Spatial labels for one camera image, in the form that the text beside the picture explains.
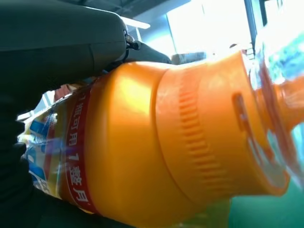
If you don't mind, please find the ceiling light strip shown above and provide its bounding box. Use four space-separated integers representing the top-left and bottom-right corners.
120 16 151 30

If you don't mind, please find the green table mat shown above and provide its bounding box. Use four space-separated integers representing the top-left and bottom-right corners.
228 178 304 228

